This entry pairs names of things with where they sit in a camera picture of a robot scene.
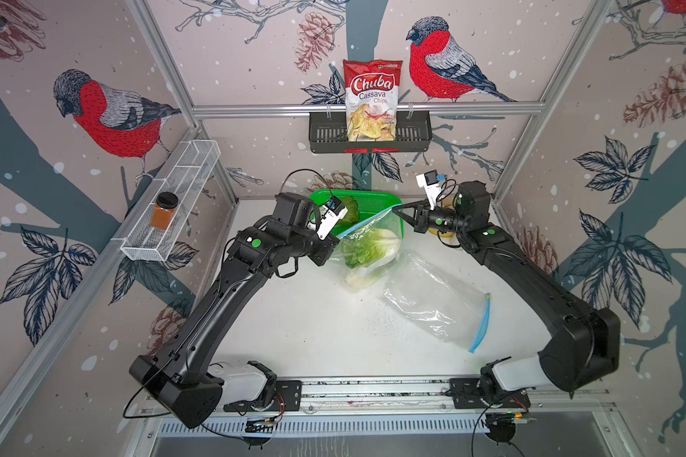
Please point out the orange spice jar black lid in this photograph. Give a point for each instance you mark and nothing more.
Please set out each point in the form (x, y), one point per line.
(164, 209)

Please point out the aluminium rail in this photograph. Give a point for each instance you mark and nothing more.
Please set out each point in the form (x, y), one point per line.
(412, 395)

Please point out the clear zipper bag blue zip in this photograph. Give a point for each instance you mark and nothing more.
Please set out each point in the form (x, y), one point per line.
(385, 219)

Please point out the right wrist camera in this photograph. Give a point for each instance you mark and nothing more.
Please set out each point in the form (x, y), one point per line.
(473, 197)

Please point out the white wire shelf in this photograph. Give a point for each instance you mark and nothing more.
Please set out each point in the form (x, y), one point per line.
(153, 236)

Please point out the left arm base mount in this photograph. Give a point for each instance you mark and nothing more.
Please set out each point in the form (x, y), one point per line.
(255, 387)

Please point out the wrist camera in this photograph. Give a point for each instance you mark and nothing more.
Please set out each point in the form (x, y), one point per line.
(473, 197)
(294, 210)

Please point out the chinese cabbage light green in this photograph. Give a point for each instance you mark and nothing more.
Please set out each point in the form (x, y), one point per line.
(365, 276)

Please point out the black wall basket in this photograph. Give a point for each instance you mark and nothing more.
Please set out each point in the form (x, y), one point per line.
(327, 134)

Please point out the bamboo steamer yellow bands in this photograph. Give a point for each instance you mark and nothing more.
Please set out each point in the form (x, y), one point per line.
(435, 231)

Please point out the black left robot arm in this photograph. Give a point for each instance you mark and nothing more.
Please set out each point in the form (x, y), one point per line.
(177, 374)

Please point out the chinese cabbage front dark leaves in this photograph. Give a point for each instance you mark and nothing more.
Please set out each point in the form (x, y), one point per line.
(368, 246)

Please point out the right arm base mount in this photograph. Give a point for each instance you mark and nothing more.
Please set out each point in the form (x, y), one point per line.
(484, 391)

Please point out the green plastic basket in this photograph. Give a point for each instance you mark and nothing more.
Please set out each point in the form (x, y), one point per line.
(370, 204)

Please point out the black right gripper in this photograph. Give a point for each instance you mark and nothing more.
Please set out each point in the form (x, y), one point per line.
(422, 217)

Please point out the red cassava chips bag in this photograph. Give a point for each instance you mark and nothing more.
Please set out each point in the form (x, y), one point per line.
(371, 98)

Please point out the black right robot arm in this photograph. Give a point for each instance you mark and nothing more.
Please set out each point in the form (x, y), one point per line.
(584, 343)

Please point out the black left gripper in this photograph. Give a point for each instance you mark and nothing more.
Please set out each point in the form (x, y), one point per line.
(328, 243)

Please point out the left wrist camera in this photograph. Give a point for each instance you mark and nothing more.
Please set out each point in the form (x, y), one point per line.
(294, 210)

